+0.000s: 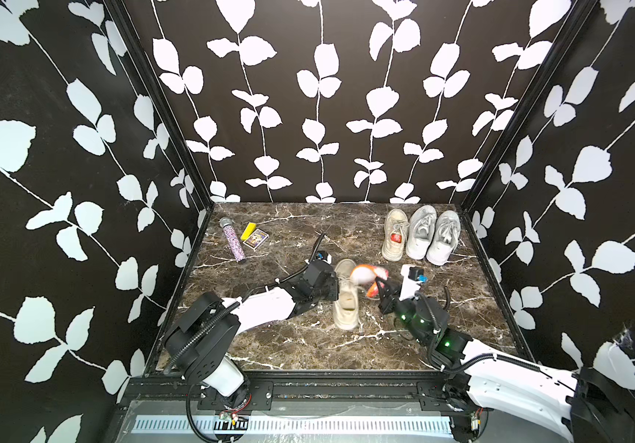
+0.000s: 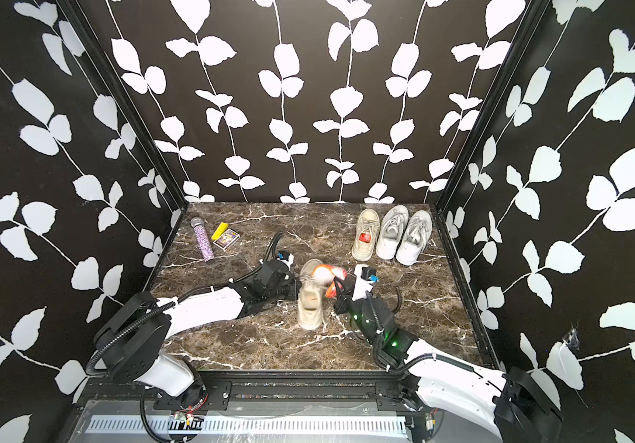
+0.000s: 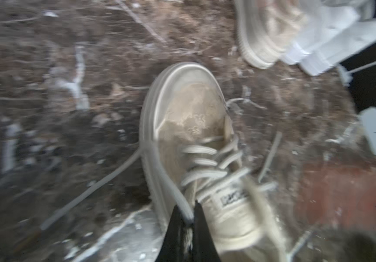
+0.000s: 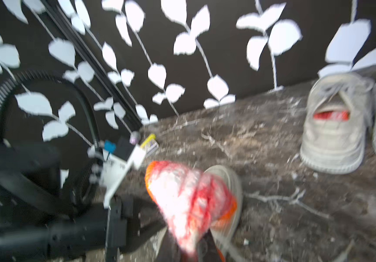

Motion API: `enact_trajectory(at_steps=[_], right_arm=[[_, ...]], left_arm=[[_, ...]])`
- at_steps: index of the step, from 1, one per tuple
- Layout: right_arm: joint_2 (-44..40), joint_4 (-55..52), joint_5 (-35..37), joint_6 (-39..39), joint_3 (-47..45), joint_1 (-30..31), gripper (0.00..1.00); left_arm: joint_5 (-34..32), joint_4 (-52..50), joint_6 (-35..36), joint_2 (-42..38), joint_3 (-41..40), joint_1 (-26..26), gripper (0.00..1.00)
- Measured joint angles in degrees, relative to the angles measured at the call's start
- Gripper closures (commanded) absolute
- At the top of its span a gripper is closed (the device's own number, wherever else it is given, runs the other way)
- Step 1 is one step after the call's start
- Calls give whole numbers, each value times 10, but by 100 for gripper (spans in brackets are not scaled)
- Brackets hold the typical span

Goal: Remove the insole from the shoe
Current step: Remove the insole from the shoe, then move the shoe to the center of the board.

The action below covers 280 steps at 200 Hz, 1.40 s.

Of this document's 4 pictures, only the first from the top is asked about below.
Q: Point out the red orange insole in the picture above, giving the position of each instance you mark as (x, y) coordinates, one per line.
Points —
(366, 276)

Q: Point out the purple card box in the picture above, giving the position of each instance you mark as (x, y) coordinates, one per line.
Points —
(256, 239)

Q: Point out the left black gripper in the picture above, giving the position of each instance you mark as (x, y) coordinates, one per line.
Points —
(331, 282)

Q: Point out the purple glitter bottle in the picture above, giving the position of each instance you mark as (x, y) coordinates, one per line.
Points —
(233, 239)

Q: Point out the white sneaker inner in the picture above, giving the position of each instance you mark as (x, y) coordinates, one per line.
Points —
(421, 232)

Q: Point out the white sneaker outer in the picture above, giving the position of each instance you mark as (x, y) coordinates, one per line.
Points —
(446, 238)

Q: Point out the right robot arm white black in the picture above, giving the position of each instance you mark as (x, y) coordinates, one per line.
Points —
(582, 406)

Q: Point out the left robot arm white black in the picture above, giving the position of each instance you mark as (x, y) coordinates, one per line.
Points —
(199, 340)

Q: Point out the yellow small block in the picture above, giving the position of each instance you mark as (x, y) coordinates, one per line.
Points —
(249, 229)

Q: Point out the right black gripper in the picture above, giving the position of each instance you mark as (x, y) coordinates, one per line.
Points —
(390, 303)

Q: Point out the white sneaker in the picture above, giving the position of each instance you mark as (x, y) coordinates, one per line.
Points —
(421, 232)
(446, 238)

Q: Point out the beige lace sneaker one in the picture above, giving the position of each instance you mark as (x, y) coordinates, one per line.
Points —
(346, 308)
(396, 221)

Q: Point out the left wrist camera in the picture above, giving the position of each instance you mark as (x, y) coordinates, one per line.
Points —
(324, 256)

